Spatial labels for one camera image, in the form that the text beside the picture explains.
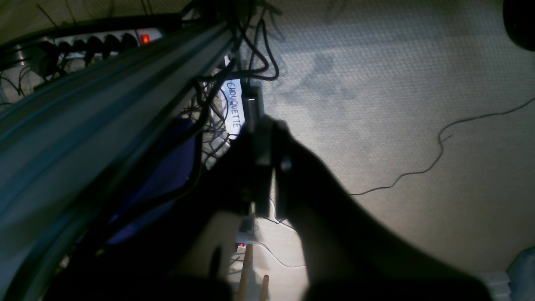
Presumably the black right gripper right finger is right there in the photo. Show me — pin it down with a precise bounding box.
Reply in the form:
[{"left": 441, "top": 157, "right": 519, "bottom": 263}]
[{"left": 273, "top": 121, "right": 491, "bottom": 301}]

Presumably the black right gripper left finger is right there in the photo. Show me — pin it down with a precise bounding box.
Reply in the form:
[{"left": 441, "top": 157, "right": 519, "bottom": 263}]
[{"left": 46, "top": 126, "right": 262, "bottom": 301}]

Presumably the blue plastic bin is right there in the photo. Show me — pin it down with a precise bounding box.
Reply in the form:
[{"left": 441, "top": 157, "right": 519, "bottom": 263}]
[{"left": 106, "top": 137, "right": 197, "bottom": 245}]

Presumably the white handwritten label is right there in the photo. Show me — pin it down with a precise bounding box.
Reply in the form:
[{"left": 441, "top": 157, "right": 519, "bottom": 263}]
[{"left": 219, "top": 79, "right": 246, "bottom": 140}]

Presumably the white power strip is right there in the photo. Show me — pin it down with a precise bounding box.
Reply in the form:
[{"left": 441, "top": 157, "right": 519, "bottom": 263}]
[{"left": 1, "top": 28, "right": 166, "bottom": 67}]

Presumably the black round stool base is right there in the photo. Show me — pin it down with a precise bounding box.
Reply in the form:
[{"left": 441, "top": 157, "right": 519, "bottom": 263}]
[{"left": 503, "top": 0, "right": 535, "bottom": 52}]

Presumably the thin black floor cable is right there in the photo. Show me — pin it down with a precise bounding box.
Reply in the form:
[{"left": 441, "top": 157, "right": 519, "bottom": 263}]
[{"left": 350, "top": 97, "right": 535, "bottom": 196}]

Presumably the aluminium table frame rail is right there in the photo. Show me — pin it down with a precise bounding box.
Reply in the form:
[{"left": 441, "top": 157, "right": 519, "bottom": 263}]
[{"left": 1, "top": 21, "right": 233, "bottom": 301}]

